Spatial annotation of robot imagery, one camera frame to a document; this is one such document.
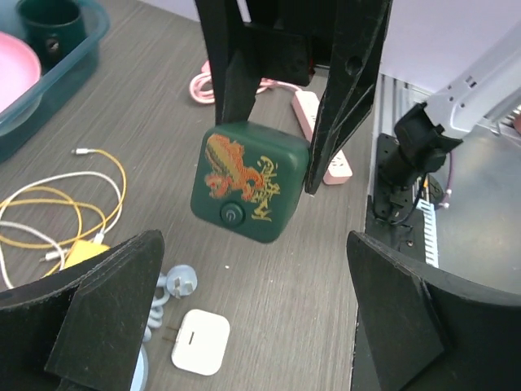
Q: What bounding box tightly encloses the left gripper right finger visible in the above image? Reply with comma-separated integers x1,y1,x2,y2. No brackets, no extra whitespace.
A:
347,231,520,390

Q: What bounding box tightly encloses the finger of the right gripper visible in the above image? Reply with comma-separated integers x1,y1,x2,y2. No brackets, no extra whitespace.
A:
195,0,261,125
304,1,392,195

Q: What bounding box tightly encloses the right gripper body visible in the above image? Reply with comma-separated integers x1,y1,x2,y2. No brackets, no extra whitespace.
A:
241,1,337,86

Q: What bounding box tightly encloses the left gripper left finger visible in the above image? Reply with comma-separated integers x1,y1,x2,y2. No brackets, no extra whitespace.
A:
1,230,164,390

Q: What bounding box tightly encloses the pink power strip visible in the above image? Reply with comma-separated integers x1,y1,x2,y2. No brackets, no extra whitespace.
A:
291,90,353,185

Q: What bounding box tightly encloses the dark green cube socket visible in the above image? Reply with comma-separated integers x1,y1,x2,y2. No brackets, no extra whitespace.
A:
190,121,309,244

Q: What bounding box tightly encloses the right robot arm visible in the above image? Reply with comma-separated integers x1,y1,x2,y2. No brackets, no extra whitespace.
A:
191,1,520,241

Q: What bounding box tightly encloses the yellow charger plug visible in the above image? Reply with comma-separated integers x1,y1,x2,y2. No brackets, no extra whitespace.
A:
45,239,110,277

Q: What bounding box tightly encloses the round blue power strip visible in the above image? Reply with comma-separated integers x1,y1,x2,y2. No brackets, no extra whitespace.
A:
129,346,149,391

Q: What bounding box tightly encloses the white square charger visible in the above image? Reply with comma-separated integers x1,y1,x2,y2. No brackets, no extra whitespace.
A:
166,309,230,376

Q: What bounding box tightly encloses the teal plastic bin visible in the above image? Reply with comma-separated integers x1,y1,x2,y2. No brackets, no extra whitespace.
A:
1,1,110,161

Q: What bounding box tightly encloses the dark green mug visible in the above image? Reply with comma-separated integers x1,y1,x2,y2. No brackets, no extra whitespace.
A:
16,0,86,69

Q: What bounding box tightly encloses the pink plate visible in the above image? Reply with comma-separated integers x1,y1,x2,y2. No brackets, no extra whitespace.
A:
0,32,42,112

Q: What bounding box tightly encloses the pink coiled cord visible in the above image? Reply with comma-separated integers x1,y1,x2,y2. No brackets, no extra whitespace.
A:
189,59,302,106

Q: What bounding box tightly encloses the blue coiled cord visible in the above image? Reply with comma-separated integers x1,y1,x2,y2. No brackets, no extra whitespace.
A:
144,264,199,343

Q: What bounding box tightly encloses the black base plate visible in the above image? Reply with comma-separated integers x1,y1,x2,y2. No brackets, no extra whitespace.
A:
366,134,443,263

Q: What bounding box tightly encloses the slotted cable duct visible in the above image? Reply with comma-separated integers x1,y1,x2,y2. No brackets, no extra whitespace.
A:
417,200,439,268

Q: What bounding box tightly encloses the yellow cable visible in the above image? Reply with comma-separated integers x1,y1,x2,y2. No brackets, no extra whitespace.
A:
0,147,128,252

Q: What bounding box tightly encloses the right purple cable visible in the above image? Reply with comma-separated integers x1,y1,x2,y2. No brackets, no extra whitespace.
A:
441,152,459,211

